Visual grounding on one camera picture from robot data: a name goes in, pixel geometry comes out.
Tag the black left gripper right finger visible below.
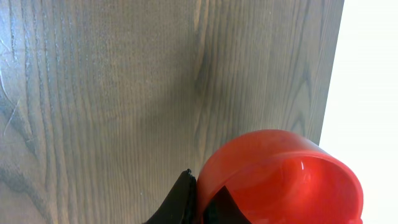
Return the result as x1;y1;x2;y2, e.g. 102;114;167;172
203;187;251;224

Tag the red plastic measuring scoop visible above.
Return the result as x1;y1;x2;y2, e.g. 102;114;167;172
197;129;364;223

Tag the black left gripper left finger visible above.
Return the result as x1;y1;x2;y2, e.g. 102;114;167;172
145;169;197;224

